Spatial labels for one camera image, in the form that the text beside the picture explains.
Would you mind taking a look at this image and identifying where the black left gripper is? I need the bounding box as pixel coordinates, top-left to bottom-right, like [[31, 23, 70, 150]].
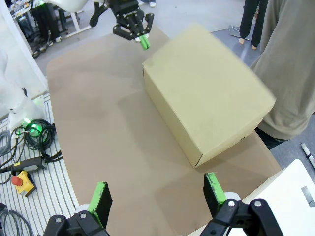
[[109, 0, 155, 52]]

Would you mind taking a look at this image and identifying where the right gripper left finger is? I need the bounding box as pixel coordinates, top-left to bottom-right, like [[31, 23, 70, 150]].
[[44, 181, 113, 236]]

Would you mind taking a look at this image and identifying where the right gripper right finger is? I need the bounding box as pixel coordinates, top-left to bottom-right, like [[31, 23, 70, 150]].
[[200, 172, 284, 236]]

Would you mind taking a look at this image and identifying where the brown cardboard shoe box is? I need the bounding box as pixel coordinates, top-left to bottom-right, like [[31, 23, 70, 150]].
[[142, 22, 277, 169]]

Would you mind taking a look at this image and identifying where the yellow emergency stop button box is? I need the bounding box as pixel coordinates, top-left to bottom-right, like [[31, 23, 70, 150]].
[[10, 170, 37, 198]]

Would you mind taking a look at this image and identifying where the ribbed aluminium mounting platform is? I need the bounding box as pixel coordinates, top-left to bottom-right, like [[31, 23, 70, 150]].
[[0, 93, 80, 236]]

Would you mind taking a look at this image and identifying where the person in black trousers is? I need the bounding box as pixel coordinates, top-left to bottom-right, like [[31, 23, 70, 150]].
[[31, 0, 63, 47]]

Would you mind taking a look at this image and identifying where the grey metal bar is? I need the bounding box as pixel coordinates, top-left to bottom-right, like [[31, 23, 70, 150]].
[[300, 142, 315, 171]]

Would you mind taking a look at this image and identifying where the person in beige sweater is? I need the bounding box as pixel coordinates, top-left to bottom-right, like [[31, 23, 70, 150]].
[[249, 0, 315, 151]]

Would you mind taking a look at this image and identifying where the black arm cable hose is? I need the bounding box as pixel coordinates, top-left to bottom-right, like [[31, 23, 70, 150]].
[[89, 0, 110, 28]]

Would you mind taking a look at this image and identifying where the white desk frame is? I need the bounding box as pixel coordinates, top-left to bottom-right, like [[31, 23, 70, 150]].
[[58, 9, 92, 39]]

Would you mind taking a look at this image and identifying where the grey handheld enabling switch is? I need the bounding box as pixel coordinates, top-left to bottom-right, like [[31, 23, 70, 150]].
[[0, 156, 48, 174]]

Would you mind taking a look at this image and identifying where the grey cable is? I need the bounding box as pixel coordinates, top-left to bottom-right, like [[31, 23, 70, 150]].
[[0, 202, 34, 236], [0, 130, 13, 158]]

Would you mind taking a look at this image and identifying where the black coiled cable bundle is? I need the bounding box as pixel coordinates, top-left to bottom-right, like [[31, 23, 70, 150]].
[[10, 118, 63, 163]]

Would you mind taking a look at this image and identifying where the grey mannequin base plate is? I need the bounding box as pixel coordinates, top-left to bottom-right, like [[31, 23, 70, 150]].
[[228, 24, 252, 41]]

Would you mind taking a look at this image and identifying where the white frame post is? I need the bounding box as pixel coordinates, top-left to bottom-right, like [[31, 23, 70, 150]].
[[0, 0, 49, 92]]

